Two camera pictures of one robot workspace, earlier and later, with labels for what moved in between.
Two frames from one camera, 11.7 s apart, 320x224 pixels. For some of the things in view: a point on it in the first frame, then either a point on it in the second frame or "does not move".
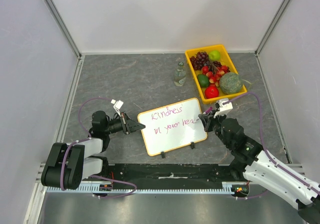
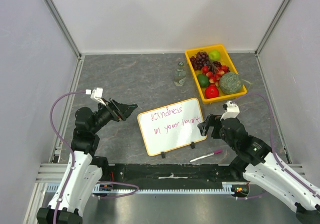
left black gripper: x=128 y=125 -> x=120 y=111
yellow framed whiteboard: x=172 y=126 does not move
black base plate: x=172 y=176 does not move
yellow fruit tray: x=195 y=73 does not move
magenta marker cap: x=210 y=109 -> x=217 y=151
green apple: x=214 y=55 does not move
